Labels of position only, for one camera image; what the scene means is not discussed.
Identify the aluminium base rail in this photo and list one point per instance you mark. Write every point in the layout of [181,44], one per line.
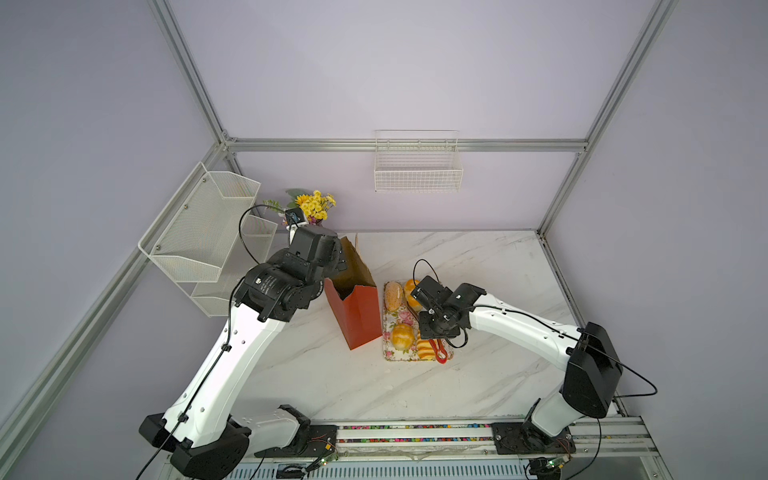
[613,448]

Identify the red handled metal tongs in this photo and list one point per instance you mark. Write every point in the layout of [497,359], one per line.
[440,353]

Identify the round golden bun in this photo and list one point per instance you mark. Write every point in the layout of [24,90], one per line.
[402,337]

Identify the yellow flower bouquet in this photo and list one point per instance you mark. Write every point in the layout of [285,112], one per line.
[315,204]

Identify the round sesame bun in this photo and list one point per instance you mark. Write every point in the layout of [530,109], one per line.
[393,296]

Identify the red brown paper bag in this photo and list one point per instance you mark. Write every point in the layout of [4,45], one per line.
[354,300]

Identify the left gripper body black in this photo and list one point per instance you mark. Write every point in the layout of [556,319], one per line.
[338,265]

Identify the floral rectangular tray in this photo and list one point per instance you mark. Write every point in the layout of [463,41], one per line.
[407,316]

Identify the white wire wall basket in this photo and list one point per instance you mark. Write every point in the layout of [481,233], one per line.
[417,161]

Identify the white mesh two-tier shelf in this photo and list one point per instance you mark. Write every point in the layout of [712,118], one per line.
[201,242]

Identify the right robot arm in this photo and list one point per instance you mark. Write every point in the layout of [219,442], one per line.
[586,357]

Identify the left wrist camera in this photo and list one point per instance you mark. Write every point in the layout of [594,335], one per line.
[294,218]

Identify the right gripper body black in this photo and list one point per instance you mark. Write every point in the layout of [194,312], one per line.
[433,325]

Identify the long ridged yellow bread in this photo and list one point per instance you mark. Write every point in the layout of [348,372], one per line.
[425,350]

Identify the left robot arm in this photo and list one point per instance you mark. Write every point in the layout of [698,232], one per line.
[203,438]

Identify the orange ridged bread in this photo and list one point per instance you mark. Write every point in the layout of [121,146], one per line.
[412,302]

